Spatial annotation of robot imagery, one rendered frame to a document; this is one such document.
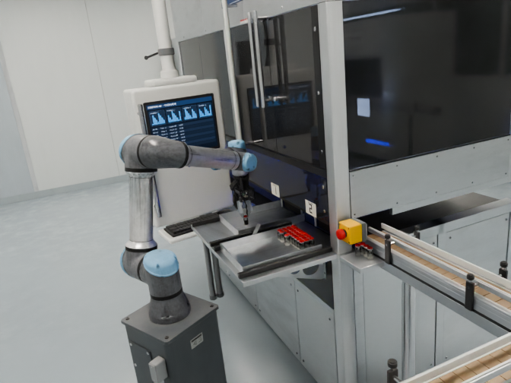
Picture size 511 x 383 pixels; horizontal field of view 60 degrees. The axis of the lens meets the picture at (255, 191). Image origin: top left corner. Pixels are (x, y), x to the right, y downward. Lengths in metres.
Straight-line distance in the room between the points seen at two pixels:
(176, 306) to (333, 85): 0.95
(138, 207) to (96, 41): 5.43
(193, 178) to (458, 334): 1.57
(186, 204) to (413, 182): 1.25
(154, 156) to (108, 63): 5.46
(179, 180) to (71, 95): 4.58
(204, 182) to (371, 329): 1.20
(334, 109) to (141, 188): 0.74
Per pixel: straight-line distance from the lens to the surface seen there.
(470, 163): 2.10
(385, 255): 1.68
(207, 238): 2.04
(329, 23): 1.59
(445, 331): 2.37
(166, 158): 1.52
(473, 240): 2.26
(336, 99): 1.60
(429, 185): 1.96
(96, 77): 6.92
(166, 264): 1.56
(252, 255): 1.81
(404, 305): 1.78
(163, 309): 1.62
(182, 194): 2.49
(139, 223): 1.65
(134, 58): 6.98
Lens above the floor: 1.66
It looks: 17 degrees down
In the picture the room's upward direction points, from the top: 6 degrees counter-clockwise
